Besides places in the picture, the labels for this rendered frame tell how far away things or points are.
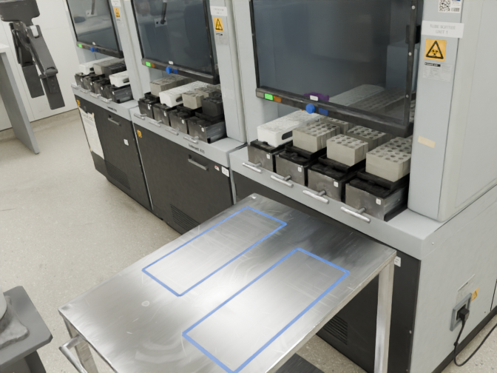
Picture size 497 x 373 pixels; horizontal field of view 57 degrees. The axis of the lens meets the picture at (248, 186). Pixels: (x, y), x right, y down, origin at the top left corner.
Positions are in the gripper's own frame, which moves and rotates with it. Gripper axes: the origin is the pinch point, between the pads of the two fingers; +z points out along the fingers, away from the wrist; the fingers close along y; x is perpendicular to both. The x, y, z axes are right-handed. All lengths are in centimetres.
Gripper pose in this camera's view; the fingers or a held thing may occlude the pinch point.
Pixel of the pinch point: (46, 97)
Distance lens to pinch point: 112.7
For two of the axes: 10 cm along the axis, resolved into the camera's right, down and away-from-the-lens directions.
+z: 1.0, 8.7, 4.8
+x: 7.7, -3.7, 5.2
